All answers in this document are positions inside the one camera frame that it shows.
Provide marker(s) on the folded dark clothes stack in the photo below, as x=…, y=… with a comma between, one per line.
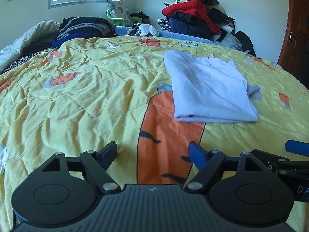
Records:
x=83, y=27

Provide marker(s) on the black and white crumpled garment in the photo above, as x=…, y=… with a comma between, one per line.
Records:
x=142, y=30

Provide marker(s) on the tall mixed clothes pile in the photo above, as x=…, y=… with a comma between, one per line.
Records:
x=198, y=18

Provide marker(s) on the light lavender lace-sleeved shirt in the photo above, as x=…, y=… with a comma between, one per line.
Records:
x=209, y=90

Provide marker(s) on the red jacket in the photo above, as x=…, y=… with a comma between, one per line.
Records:
x=194, y=8

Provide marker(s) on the yellow carrot-print quilt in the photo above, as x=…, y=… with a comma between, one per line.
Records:
x=90, y=92

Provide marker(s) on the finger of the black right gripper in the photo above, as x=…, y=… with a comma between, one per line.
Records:
x=297, y=147

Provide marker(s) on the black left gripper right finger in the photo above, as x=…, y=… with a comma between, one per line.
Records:
x=210, y=166

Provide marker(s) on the light blue blanket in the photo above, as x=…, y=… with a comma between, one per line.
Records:
x=122, y=31

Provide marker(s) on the brown wooden door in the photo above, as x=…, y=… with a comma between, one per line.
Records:
x=295, y=45

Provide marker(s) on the white patterned duvet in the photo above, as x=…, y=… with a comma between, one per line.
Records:
x=11, y=53

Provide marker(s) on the black bag on floor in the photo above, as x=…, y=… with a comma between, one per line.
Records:
x=246, y=43

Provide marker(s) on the floral white pillow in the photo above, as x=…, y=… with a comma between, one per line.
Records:
x=119, y=9

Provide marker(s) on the clear plastic bag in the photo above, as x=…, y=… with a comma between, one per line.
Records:
x=229, y=41

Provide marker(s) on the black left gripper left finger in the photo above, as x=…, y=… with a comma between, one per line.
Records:
x=95, y=165

